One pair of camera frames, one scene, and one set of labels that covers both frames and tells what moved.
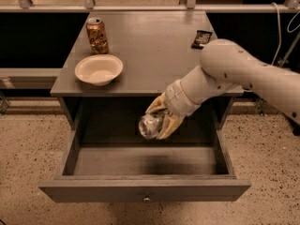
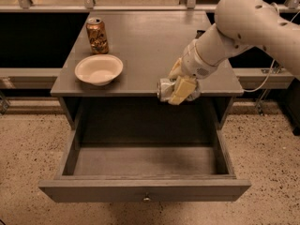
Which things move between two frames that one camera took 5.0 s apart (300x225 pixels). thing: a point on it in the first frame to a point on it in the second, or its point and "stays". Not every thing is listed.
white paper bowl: [98, 69] stays
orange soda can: [97, 36] stays
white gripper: [176, 99] to [196, 63]
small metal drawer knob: [146, 200] stays
